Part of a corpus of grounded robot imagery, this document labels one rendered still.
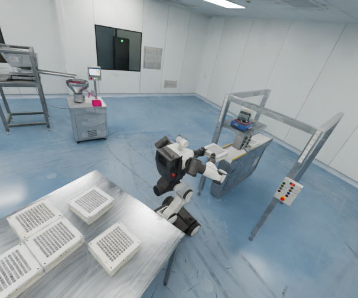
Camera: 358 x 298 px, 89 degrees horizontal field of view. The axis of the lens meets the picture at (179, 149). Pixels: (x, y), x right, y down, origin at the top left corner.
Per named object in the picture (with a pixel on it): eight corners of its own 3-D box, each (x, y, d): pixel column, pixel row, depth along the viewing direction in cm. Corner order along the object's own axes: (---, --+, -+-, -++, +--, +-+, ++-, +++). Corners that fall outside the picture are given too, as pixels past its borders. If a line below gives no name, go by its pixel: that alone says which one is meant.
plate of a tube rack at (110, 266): (110, 273, 107) (110, 272, 106) (87, 245, 118) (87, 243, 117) (142, 243, 125) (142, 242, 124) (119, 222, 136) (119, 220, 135)
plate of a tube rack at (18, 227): (23, 242, 114) (22, 240, 112) (6, 220, 124) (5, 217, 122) (64, 217, 132) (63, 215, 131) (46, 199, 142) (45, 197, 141)
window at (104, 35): (97, 69, 560) (94, 23, 499) (97, 68, 561) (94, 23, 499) (140, 71, 631) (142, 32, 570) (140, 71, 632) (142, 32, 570)
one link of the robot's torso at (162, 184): (159, 199, 179) (161, 186, 169) (152, 191, 186) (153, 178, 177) (180, 188, 196) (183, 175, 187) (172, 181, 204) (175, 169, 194)
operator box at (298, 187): (289, 206, 187) (302, 188, 173) (273, 196, 197) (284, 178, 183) (290, 203, 191) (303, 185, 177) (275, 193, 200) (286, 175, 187)
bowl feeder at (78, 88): (70, 104, 332) (67, 83, 312) (68, 98, 356) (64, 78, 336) (98, 103, 357) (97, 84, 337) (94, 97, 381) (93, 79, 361)
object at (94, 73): (91, 100, 366) (87, 67, 333) (90, 98, 373) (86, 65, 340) (103, 100, 378) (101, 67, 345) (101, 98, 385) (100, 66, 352)
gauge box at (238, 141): (238, 151, 227) (244, 136, 217) (231, 146, 233) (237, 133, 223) (247, 146, 241) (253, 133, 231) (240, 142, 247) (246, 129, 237)
